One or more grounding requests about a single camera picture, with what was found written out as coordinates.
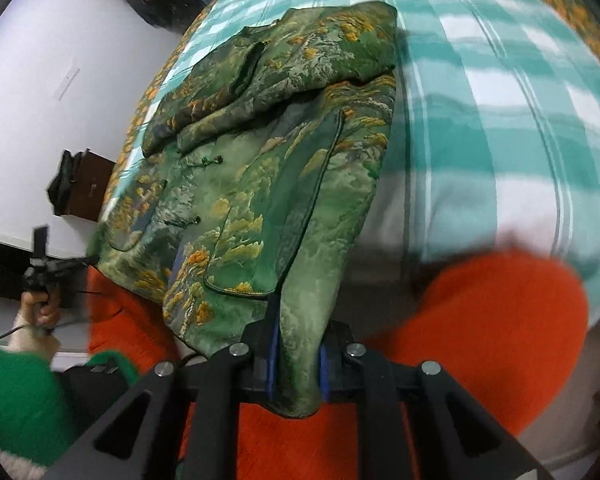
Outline person's left forearm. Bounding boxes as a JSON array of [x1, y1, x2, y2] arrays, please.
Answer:
[[0, 312, 81, 467]]

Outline black cable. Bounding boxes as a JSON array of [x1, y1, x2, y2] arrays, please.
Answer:
[[0, 310, 93, 345]]

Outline orange fleece pants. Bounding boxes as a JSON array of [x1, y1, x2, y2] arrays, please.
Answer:
[[87, 252, 592, 480]]

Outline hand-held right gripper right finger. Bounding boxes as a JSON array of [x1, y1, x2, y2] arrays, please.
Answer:
[[318, 321, 556, 480]]

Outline dark wooden cabinet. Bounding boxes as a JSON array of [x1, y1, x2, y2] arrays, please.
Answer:
[[60, 149, 117, 222]]

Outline dark clothes on cabinet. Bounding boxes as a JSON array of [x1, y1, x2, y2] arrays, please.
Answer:
[[46, 150, 79, 216]]

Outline white wall switch plate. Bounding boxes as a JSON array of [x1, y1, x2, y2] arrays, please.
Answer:
[[54, 67, 81, 100]]

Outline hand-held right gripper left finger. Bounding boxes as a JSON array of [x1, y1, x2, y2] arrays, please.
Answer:
[[42, 320, 283, 480]]

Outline person's left hand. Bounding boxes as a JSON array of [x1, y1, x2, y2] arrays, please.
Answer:
[[19, 290, 62, 332]]

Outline green checked bed sheet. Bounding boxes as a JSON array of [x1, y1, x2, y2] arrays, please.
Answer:
[[125, 0, 600, 321]]

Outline green landscape print jacket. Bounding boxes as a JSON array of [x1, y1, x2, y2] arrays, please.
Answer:
[[87, 1, 398, 418]]

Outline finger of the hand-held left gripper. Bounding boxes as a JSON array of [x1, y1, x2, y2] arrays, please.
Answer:
[[32, 227, 49, 262], [55, 254, 101, 275]]

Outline orange floral quilt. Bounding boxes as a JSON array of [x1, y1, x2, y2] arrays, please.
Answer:
[[100, 0, 600, 221]]

